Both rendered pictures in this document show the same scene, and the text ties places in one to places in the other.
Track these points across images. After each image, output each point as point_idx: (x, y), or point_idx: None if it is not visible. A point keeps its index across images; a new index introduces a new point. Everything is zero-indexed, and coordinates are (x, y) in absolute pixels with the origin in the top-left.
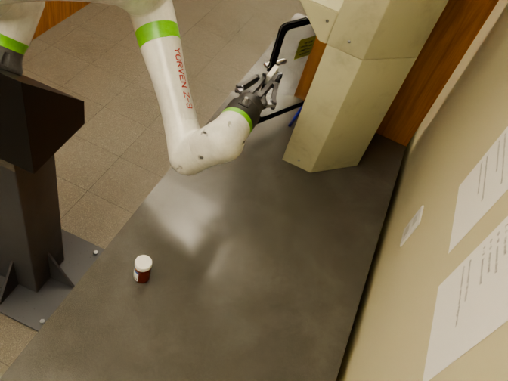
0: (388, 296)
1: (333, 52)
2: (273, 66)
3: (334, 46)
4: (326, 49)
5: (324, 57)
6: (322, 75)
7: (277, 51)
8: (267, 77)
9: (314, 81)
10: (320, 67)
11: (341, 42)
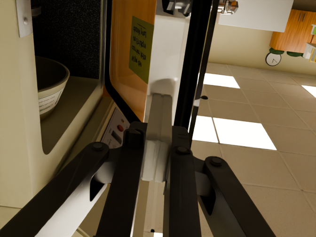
0: None
1: (6, 197)
2: (189, 61)
3: (12, 211)
4: (27, 200)
5: (22, 178)
6: (2, 127)
7: (182, 115)
8: (155, 177)
9: (14, 98)
10: (18, 148)
11: (2, 222)
